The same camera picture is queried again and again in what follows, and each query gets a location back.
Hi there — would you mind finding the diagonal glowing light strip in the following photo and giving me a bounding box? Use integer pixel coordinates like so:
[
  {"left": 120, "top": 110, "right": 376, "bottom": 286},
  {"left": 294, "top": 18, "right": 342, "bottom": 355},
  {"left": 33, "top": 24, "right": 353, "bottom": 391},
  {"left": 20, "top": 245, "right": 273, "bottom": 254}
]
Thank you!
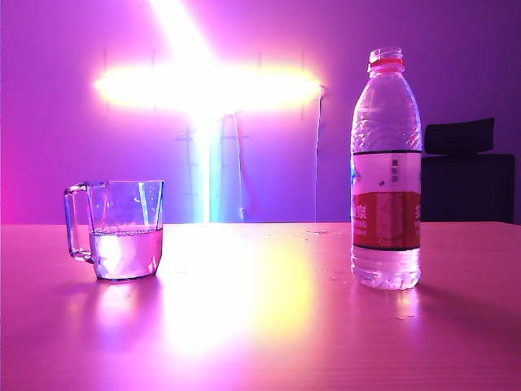
[{"left": 147, "top": 0, "right": 223, "bottom": 68}]

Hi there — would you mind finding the black office chair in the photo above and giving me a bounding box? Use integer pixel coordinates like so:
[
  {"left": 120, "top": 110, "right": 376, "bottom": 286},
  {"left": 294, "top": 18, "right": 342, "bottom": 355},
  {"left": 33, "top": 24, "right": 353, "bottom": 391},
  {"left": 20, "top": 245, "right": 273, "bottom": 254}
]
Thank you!
[{"left": 418, "top": 117, "right": 516, "bottom": 223}]

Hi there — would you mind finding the thick hanging white wire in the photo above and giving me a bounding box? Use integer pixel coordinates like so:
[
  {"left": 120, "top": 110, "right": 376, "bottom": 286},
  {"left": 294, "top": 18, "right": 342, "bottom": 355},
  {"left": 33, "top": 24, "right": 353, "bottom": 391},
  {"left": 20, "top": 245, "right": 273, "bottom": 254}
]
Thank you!
[{"left": 231, "top": 110, "right": 247, "bottom": 222}]

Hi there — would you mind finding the vertical glowing light strip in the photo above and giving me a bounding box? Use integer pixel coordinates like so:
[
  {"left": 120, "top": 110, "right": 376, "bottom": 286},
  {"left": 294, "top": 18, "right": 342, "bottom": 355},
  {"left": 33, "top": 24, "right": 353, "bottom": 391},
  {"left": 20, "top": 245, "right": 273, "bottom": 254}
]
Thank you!
[{"left": 198, "top": 109, "right": 224, "bottom": 224}]

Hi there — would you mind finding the plastic water bottle red label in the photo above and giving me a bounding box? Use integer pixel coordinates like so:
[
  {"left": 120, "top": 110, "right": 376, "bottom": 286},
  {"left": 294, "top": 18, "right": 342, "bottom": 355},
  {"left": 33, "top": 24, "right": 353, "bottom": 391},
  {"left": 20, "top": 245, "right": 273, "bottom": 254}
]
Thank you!
[{"left": 350, "top": 46, "right": 423, "bottom": 292}]

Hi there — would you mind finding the horizontal glowing light strip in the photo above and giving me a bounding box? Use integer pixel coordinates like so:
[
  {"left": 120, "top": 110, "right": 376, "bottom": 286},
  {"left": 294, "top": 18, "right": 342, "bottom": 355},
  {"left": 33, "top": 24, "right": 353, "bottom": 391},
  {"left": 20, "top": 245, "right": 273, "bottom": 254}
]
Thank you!
[{"left": 93, "top": 64, "right": 322, "bottom": 111}]

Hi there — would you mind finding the clear glass mug with handle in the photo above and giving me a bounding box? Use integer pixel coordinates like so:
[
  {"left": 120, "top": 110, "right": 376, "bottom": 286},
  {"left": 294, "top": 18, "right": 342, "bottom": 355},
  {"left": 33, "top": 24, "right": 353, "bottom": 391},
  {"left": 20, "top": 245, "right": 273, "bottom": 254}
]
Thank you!
[{"left": 63, "top": 178, "right": 165, "bottom": 281}]

